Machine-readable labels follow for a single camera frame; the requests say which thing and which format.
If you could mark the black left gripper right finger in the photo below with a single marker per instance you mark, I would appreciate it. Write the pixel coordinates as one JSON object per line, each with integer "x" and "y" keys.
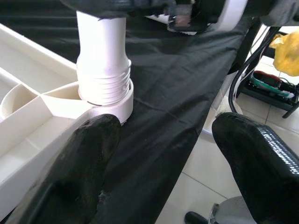
{"x": 261, "y": 168}

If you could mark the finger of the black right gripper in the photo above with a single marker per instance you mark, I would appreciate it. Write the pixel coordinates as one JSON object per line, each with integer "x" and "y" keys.
{"x": 105, "y": 8}

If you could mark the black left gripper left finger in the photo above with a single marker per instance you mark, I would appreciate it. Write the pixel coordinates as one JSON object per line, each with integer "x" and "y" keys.
{"x": 77, "y": 168}

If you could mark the white plastic table top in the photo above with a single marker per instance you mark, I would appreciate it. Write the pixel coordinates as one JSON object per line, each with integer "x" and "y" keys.
{"x": 23, "y": 130}

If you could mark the black metal stand leg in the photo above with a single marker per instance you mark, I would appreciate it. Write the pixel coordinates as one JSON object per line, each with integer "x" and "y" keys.
{"x": 245, "y": 44}

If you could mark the black table cloth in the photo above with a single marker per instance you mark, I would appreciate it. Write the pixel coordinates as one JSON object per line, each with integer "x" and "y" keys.
{"x": 163, "y": 93}

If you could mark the yellow plastic bag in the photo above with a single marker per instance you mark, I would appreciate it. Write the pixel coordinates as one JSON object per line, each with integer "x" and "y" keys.
{"x": 287, "y": 58}

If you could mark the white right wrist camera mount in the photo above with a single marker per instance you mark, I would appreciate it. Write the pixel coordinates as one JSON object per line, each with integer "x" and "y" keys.
{"x": 231, "y": 16}

